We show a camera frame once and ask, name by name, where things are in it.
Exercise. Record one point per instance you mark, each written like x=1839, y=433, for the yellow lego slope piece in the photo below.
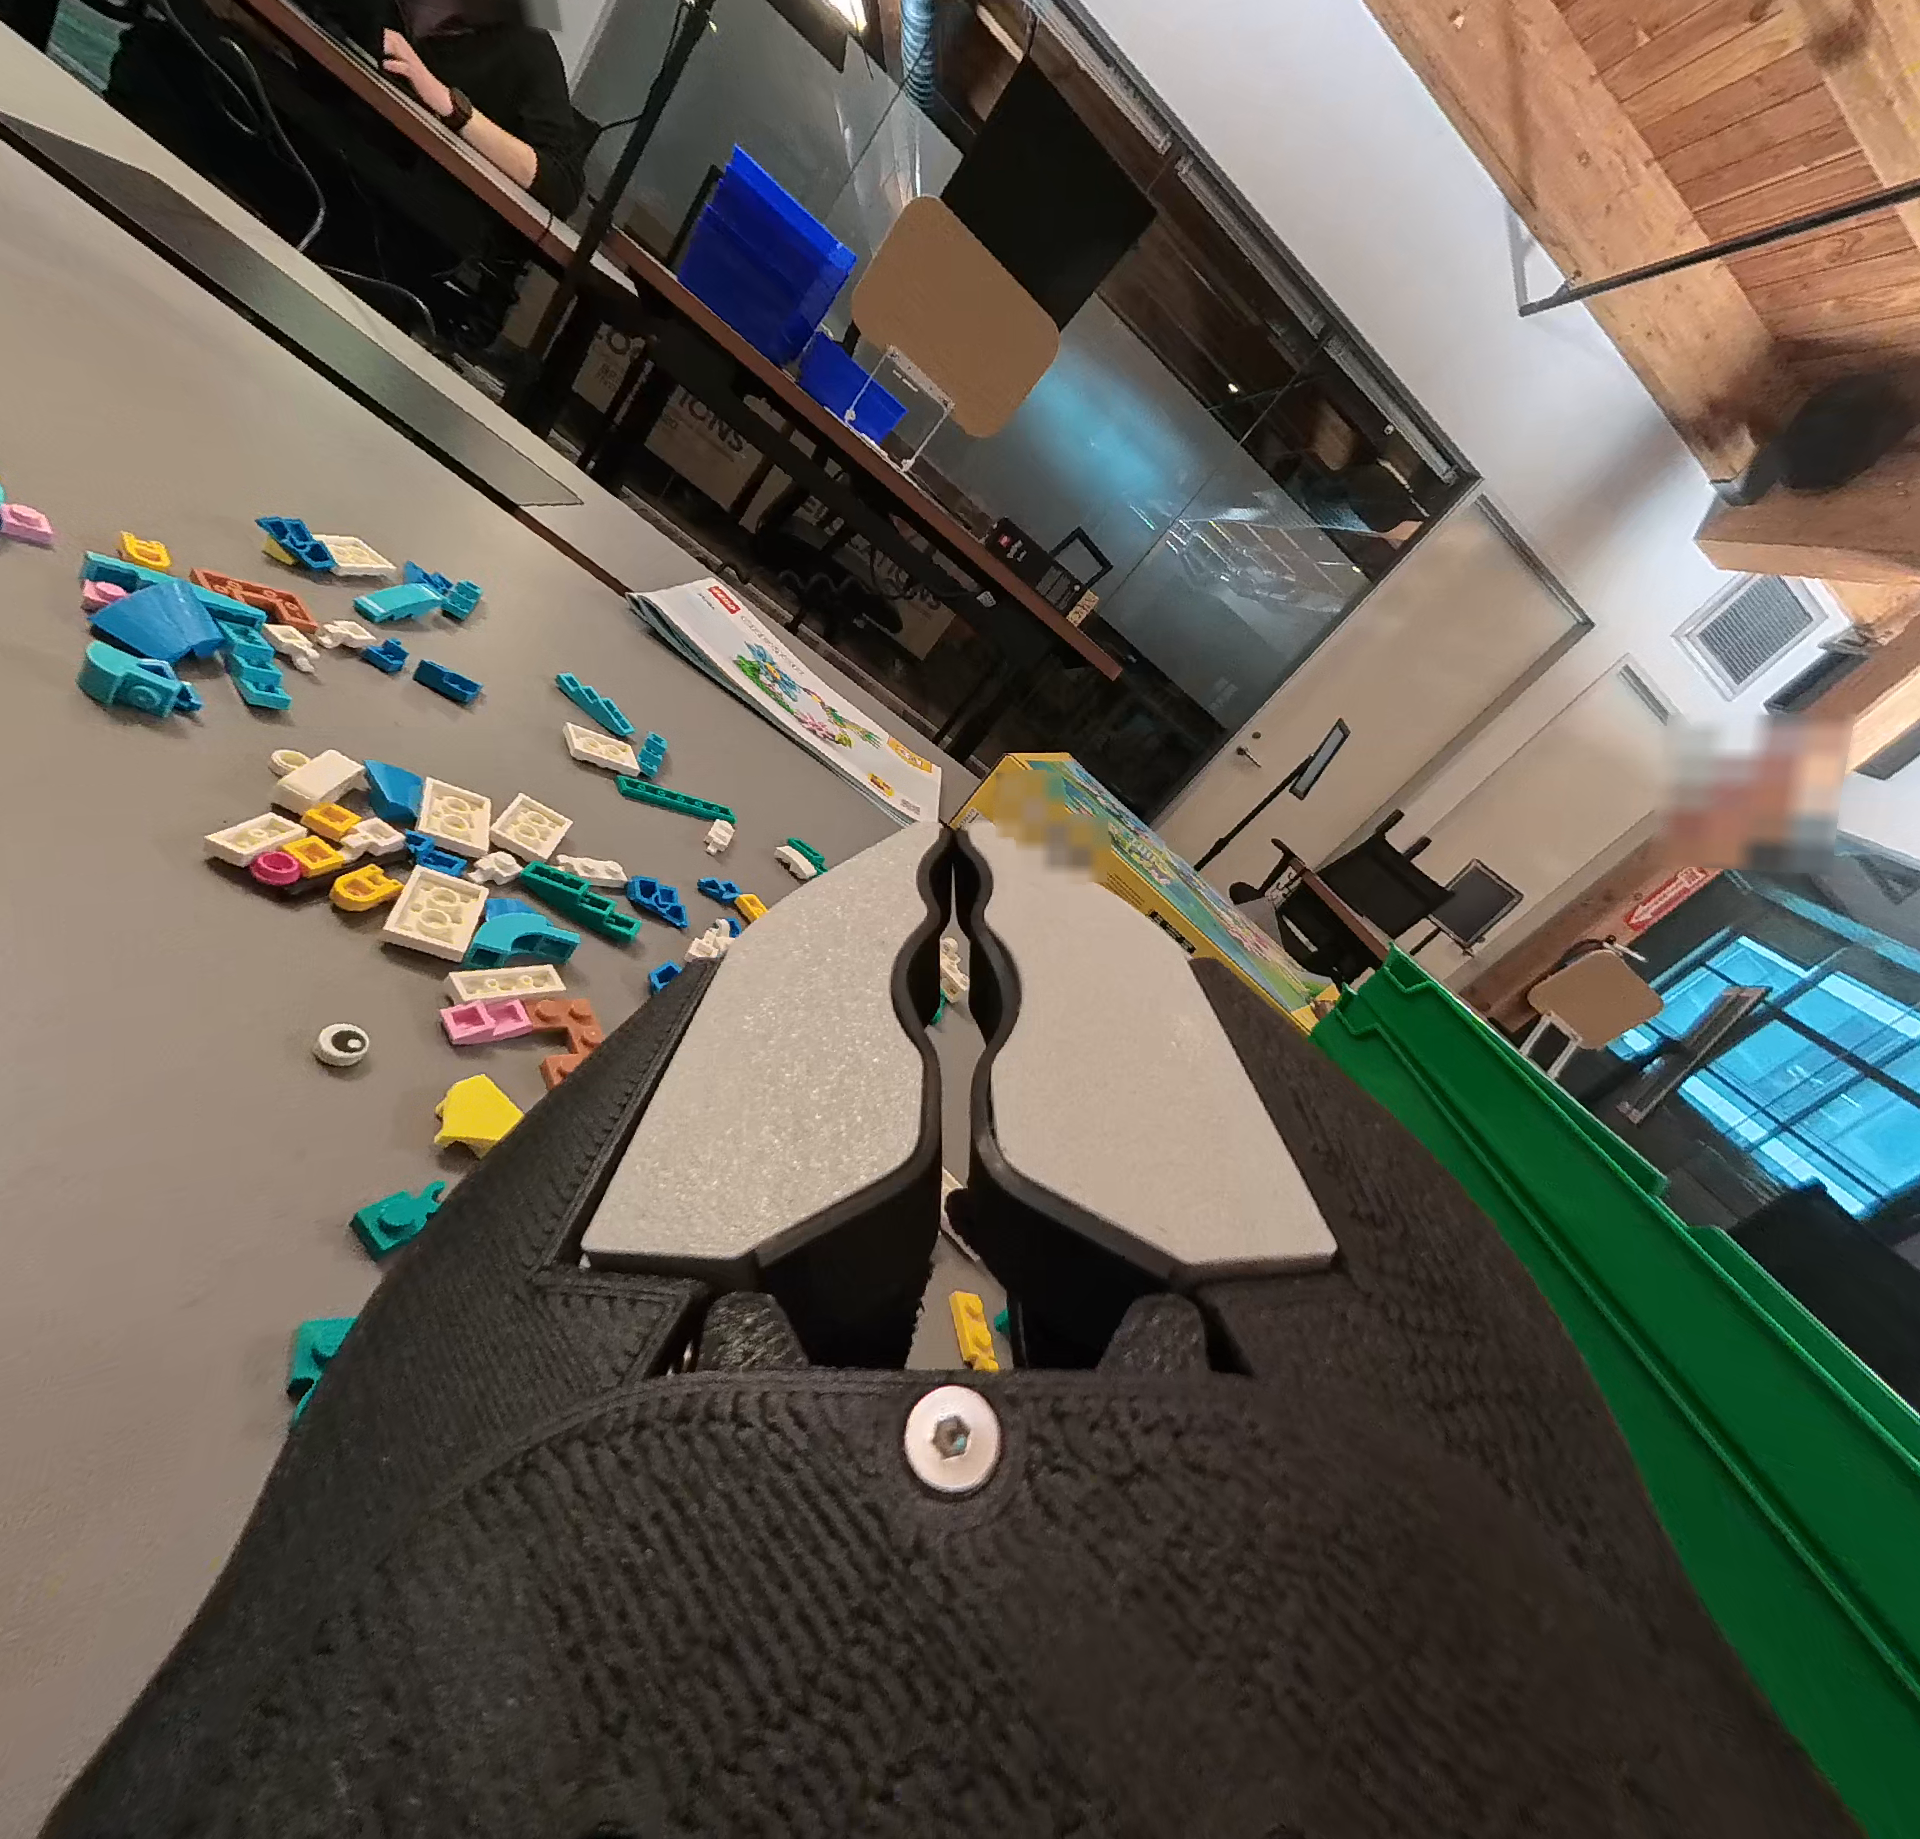
x=481, y=1111

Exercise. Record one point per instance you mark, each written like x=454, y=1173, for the white door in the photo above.
x=1395, y=668

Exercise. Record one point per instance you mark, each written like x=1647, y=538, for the teal lego bracket piece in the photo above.
x=308, y=1363

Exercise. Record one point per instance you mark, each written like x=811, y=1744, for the small desk monitor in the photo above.
x=1475, y=902

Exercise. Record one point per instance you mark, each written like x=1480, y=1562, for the long wooden desk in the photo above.
x=779, y=376

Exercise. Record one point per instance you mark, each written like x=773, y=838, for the black pole stand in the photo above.
x=1322, y=758

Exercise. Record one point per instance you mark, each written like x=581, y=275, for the yellow lego plate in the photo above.
x=979, y=1329

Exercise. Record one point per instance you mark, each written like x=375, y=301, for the black monitor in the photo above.
x=1047, y=193

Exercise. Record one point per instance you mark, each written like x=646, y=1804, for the black office chair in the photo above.
x=1366, y=888

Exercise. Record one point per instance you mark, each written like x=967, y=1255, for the silver ventilation duct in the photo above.
x=926, y=12

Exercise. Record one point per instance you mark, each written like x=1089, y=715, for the teal lego clip piece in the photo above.
x=397, y=1227

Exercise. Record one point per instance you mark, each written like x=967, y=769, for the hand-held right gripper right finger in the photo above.
x=1137, y=1101

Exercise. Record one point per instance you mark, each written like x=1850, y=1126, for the pile of lego pieces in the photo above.
x=440, y=907

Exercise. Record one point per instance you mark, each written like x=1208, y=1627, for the lego instruction booklet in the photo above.
x=779, y=686

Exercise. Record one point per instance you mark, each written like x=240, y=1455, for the white air vent grille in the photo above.
x=1753, y=629

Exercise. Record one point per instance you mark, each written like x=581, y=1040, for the blue plastic bin stack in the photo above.
x=762, y=256

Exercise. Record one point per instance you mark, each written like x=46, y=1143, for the wooden board on clear stand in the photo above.
x=1593, y=1003
x=955, y=314

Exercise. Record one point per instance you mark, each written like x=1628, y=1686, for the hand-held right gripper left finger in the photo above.
x=779, y=1071

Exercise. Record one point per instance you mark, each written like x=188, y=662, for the round eye lego tile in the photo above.
x=342, y=1046

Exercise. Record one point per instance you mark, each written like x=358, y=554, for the low blue plastic bin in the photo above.
x=843, y=392

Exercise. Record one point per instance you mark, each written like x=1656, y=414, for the yellow lego box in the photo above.
x=1137, y=898

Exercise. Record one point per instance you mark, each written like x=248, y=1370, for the green plastic bin stack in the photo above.
x=1647, y=1341

